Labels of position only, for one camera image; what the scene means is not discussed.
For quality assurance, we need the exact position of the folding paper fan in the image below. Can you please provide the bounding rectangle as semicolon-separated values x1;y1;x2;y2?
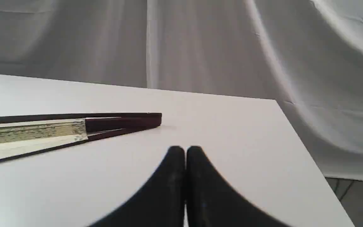
0;113;162;162

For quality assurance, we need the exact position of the white backdrop cloth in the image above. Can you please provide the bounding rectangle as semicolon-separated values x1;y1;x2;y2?
0;0;363;180

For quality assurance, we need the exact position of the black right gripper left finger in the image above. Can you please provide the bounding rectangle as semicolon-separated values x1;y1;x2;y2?
92;146;185;227

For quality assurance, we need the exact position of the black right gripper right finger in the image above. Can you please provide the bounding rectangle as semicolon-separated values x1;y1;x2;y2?
186;146;286;227

